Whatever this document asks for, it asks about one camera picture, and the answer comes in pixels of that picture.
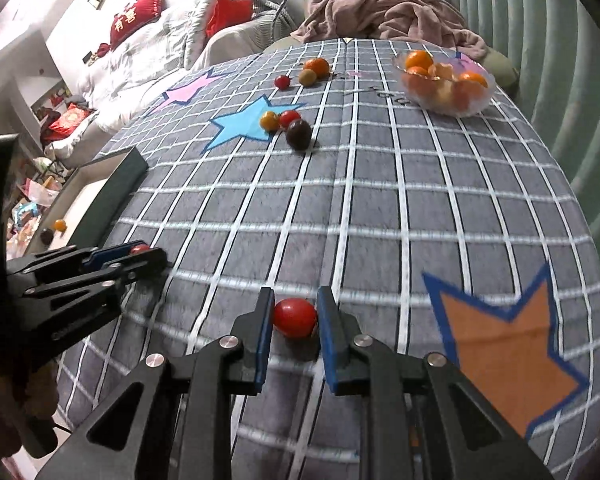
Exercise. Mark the red cherry tomato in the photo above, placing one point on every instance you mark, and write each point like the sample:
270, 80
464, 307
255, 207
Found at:
295, 318

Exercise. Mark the red embroidered cushion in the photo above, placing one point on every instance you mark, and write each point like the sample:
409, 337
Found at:
133, 17

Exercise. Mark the white covered sofa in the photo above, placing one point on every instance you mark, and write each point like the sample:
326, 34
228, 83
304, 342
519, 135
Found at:
122, 84

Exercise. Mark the orange tangerine on table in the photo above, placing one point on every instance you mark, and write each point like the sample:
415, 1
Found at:
319, 66

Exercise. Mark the yellow tomato on blue star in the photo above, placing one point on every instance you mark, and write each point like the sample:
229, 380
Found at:
269, 121

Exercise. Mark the pale green curtain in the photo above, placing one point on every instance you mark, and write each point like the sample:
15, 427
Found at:
555, 48

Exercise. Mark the orange tangerine right in bowl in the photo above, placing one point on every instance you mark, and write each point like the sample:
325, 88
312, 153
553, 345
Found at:
474, 84

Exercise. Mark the grey grid star tablecloth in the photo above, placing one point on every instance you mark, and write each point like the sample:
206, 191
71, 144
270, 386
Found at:
432, 231

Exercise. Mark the pink blanket on armchair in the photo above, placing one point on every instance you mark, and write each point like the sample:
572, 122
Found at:
432, 21

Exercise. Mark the grey striped throw pillow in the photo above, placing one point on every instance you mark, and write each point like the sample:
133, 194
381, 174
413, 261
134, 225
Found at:
268, 24

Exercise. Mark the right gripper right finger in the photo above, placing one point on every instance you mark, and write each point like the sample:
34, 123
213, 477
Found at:
423, 418

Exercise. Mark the small yellow tomato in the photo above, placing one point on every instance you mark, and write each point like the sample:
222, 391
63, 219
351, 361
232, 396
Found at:
60, 225

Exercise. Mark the clear glass fruit bowl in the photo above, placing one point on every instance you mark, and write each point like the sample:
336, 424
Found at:
447, 98

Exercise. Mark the small brown longan far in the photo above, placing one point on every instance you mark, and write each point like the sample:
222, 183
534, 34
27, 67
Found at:
307, 78

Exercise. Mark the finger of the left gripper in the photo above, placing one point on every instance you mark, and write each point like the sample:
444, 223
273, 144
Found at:
50, 289
69, 257

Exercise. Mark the red tomato by blue star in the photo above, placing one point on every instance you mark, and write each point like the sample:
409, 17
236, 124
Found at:
287, 118

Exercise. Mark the red cushion on side sofa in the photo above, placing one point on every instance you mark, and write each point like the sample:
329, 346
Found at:
61, 127

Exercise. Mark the peeled tangerine in bowl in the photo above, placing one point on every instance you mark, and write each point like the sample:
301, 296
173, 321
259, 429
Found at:
441, 72

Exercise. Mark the dark purple tomato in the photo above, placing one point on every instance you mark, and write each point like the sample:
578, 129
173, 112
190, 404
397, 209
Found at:
298, 134
47, 236

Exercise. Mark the far small red tomato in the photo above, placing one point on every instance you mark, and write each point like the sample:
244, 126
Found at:
282, 82

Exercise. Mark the snack bags pile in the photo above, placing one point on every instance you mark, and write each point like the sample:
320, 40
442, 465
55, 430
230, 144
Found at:
37, 182

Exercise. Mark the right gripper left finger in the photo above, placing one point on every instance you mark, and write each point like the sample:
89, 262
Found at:
170, 418

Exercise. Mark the shallow dark-rimmed tray box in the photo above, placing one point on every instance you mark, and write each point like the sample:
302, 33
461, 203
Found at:
90, 199

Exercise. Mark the person hand holding gripper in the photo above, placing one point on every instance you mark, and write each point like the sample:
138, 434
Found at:
40, 401

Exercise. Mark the plain red cushion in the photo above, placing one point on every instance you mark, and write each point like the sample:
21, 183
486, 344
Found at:
226, 13

